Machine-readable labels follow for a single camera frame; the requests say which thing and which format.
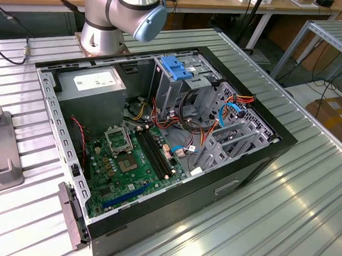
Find blue SATA wire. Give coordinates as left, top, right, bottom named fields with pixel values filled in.
left=170, top=98, right=247, bottom=162

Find grey metal disk bay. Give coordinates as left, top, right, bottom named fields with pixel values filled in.
left=190, top=105, right=278, bottom=178

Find black RAM slot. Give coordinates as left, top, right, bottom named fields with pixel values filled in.
left=139, top=129, right=172, bottom=179
left=143, top=127, right=175, bottom=178
left=133, top=130, right=165, bottom=181
left=136, top=129, right=169, bottom=180

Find grey metal optical drive cage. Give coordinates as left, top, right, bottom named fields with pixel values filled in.
left=146, top=53, right=224, bottom=125

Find CPU socket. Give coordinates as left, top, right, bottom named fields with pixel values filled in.
left=115, top=152, right=140, bottom=175

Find blue plastic drive latch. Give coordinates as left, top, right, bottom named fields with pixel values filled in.
left=158, top=55, right=196, bottom=82

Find metal socket cover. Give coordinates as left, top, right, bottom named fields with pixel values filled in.
left=103, top=125, right=135, bottom=156

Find black open PC case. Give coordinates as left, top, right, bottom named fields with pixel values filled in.
left=23, top=35, right=305, bottom=256

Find green motherboard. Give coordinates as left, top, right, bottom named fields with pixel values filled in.
left=79, top=119, right=195, bottom=224

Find blue expansion slot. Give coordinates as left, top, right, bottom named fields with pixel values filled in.
left=100, top=178, right=153, bottom=212

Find grey Dell power supply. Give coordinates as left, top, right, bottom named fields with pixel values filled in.
left=52, top=62, right=129, bottom=139

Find black case fan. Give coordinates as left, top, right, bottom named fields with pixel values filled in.
left=63, top=115, right=90, bottom=177

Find black tripod stand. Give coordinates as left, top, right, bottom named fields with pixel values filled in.
left=234, top=0, right=267, bottom=52

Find brown cardboard box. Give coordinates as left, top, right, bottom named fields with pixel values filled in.
left=302, top=94, right=342, bottom=152

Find grey plastic parts rack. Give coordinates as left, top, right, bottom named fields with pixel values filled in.
left=0, top=105, right=30, bottom=200

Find red wire bundle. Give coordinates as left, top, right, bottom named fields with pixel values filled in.
left=148, top=97, right=183, bottom=133

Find thick black cable bundle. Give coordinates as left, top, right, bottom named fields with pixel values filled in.
left=177, top=87, right=220, bottom=135

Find yellow wire bundle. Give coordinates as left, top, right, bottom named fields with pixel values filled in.
left=127, top=97, right=150, bottom=122

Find red black fan wire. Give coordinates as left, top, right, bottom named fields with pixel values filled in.
left=66, top=114, right=90, bottom=170

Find square brown base plate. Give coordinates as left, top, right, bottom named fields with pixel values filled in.
left=72, top=31, right=130, bottom=61

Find wooden desk white frame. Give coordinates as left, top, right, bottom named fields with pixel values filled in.
left=0, top=0, right=342, bottom=57

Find black cable metal connector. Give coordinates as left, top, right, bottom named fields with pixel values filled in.
left=0, top=1, right=34, bottom=67

